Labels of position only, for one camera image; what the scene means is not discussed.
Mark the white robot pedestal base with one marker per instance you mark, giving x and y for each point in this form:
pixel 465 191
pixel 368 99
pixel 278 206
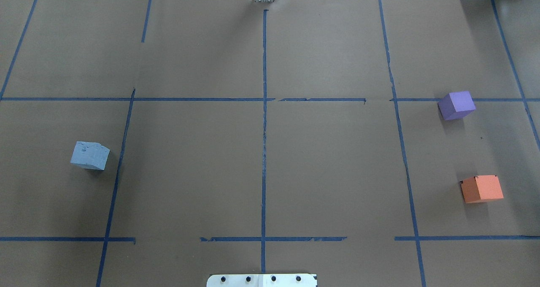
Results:
pixel 263 280

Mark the light blue foam block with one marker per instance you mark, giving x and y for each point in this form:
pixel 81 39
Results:
pixel 90 155

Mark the purple foam block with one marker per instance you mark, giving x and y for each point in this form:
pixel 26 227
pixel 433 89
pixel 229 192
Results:
pixel 456 105

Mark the orange foam block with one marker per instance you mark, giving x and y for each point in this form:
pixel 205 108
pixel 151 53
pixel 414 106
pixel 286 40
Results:
pixel 481 189

